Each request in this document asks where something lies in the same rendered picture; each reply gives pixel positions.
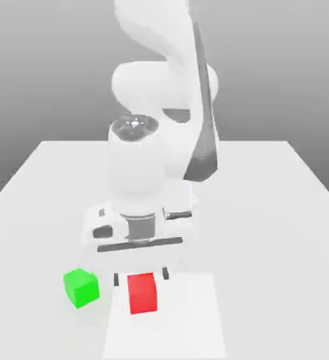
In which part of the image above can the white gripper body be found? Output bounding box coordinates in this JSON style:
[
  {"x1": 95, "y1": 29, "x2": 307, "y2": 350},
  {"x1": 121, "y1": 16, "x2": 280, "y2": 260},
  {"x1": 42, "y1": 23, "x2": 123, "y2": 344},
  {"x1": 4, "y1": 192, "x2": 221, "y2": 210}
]
[{"x1": 81, "y1": 233, "x2": 195, "y2": 276}]

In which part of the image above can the small red cube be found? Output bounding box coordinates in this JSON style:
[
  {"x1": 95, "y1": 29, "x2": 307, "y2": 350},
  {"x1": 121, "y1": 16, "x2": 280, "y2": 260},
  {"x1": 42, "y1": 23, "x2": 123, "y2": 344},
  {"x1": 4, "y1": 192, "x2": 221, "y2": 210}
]
[{"x1": 127, "y1": 271, "x2": 159, "y2": 316}]

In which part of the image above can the small green cube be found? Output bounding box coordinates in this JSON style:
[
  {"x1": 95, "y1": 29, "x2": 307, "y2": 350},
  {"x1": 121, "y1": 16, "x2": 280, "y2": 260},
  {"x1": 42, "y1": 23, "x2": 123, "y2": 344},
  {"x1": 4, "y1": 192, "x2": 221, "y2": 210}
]
[{"x1": 63, "y1": 267, "x2": 101, "y2": 310}]

